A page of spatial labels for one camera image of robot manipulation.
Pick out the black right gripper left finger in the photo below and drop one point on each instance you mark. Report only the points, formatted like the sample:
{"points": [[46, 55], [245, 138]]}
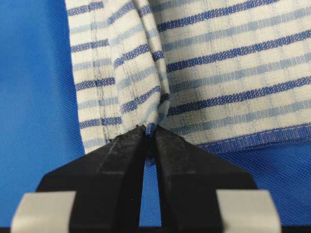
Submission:
{"points": [[99, 192]]}

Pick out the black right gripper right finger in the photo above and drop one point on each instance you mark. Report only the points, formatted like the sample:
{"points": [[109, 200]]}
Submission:
{"points": [[202, 193]]}

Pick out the blue white striped towel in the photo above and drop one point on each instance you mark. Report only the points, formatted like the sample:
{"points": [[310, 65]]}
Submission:
{"points": [[226, 75]]}

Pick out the blue table cloth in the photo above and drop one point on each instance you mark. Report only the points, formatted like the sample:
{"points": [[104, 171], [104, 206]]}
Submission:
{"points": [[39, 124]]}

